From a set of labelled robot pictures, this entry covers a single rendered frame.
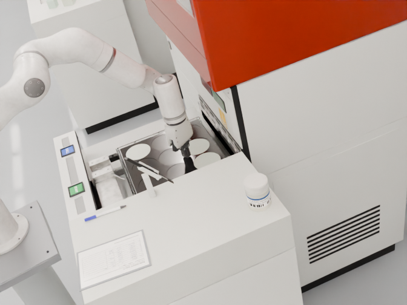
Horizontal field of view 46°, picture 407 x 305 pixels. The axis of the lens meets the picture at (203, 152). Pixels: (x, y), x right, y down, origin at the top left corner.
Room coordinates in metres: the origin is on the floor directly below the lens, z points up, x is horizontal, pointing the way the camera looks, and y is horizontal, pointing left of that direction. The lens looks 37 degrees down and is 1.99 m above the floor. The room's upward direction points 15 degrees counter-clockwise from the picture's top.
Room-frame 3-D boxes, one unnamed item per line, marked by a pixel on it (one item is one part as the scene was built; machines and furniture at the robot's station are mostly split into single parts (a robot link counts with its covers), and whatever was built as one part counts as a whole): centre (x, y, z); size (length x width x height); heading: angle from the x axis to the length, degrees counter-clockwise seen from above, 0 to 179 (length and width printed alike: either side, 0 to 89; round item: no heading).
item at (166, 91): (1.43, 0.07, 1.17); 0.09 x 0.08 x 0.13; 14
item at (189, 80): (1.69, -0.06, 1.02); 0.81 x 0.03 x 0.40; 11
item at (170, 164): (1.46, 0.12, 0.90); 0.34 x 0.34 x 0.01; 11
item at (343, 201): (1.76, -0.40, 0.41); 0.82 x 0.70 x 0.82; 11
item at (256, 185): (1.03, -0.12, 1.01); 0.07 x 0.07 x 0.10
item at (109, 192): (1.39, 0.38, 0.87); 0.36 x 0.08 x 0.03; 11
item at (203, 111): (1.51, -0.08, 0.89); 0.44 x 0.02 x 0.10; 11
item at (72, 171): (1.45, 0.49, 0.89); 0.55 x 0.09 x 0.14; 11
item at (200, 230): (1.06, 0.14, 0.89); 0.62 x 0.35 x 0.14; 101
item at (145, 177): (1.20, 0.18, 1.03); 0.06 x 0.04 x 0.13; 101
